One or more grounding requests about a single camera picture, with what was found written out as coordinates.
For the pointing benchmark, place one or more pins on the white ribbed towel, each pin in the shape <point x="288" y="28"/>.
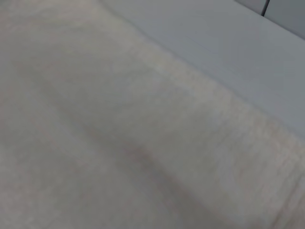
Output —
<point x="95" y="124"/>

